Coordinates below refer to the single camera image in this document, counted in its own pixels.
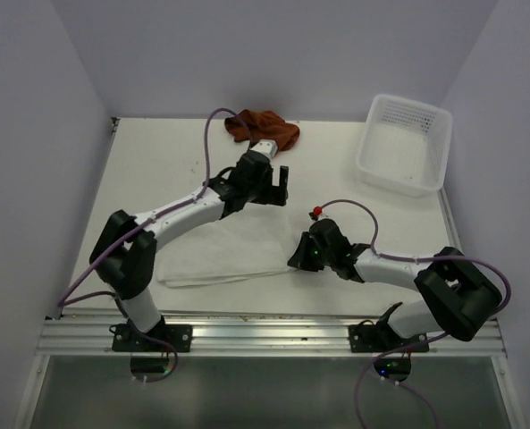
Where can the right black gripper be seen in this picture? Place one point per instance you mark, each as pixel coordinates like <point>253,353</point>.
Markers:
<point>300,259</point>

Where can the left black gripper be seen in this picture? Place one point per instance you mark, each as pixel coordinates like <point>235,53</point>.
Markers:
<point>273,196</point>

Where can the white towel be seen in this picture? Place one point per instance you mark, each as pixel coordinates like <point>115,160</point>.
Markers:
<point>254,242</point>

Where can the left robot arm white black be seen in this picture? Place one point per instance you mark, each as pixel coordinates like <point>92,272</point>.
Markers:
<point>125,253</point>

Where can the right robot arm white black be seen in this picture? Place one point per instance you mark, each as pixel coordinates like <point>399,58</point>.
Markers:
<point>456,297</point>

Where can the brown towel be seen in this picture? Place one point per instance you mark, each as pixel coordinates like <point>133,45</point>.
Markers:
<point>261,126</point>

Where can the white plastic basket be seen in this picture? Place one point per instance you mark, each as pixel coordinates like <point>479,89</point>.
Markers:
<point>405,146</point>

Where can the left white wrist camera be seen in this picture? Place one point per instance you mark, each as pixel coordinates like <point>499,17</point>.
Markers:
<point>266,147</point>

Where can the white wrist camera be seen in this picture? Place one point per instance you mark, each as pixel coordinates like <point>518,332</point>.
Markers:
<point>266,147</point>
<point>317,214</point>

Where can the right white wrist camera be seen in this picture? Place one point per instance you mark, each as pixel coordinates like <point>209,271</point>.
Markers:
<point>317,214</point>

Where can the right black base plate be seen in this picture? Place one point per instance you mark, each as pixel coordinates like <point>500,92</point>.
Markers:
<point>367,337</point>

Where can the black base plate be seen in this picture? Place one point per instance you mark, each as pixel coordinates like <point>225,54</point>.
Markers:
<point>177,337</point>
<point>367,337</point>

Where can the aluminium mounting rail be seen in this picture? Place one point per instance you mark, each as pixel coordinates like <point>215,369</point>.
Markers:
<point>91,334</point>

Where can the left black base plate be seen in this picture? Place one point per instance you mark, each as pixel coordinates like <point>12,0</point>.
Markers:
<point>177,337</point>

